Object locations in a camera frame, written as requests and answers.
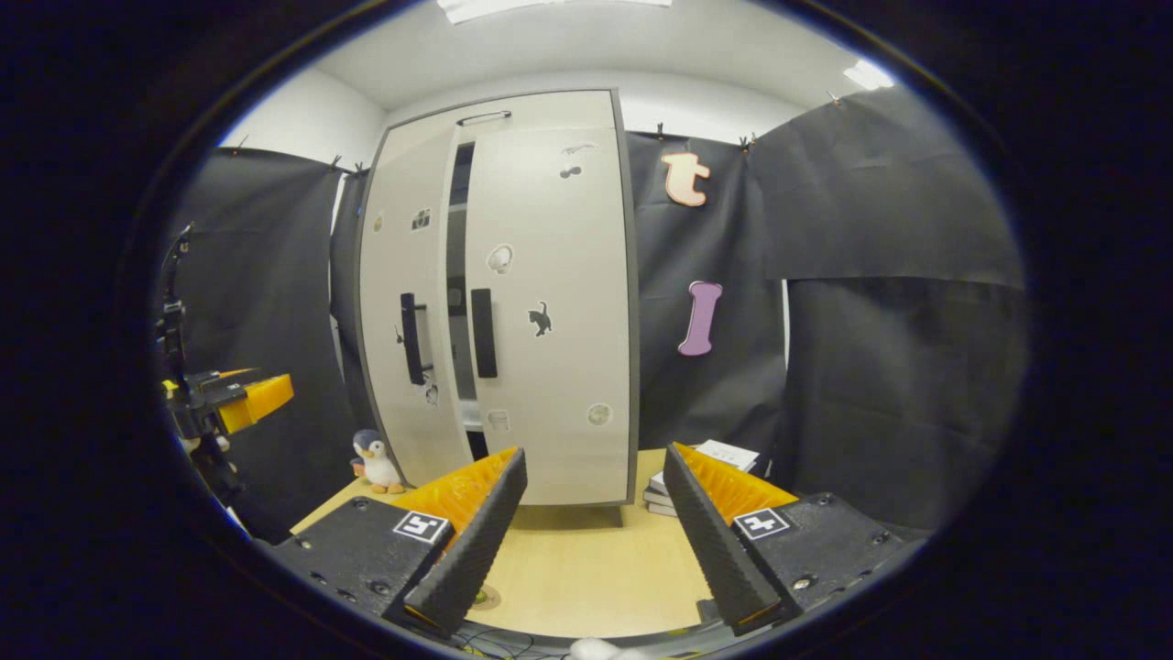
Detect white cabinet door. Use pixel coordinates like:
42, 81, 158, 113
463, 126, 635, 507
357, 124, 475, 489

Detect tangle of black cables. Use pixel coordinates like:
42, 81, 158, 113
454, 623, 587, 660

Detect small ceiling light panel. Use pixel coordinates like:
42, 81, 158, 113
843, 60, 894, 91

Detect white cabinet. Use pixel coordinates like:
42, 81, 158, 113
353, 89, 641, 507

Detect black backdrop cloth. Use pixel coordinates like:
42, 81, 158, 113
160, 87, 1027, 542

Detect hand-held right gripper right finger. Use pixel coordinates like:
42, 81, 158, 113
663, 442, 928, 636

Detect small stack of books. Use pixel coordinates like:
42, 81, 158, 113
641, 440, 762, 519

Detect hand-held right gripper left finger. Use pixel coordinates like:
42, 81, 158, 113
270, 446, 530, 638

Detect penguin plush toy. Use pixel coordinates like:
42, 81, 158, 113
351, 429, 406, 496

